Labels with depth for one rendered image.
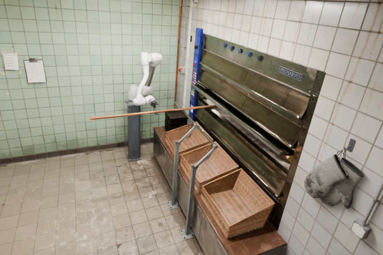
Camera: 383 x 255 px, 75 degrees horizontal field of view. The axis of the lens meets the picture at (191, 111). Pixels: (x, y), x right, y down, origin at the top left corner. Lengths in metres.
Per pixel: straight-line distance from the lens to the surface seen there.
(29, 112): 4.33
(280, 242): 2.63
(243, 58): 2.70
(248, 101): 2.65
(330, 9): 2.00
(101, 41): 3.99
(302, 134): 2.15
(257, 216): 2.52
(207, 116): 3.46
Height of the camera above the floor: 2.48
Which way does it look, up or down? 24 degrees down
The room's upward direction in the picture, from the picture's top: 5 degrees clockwise
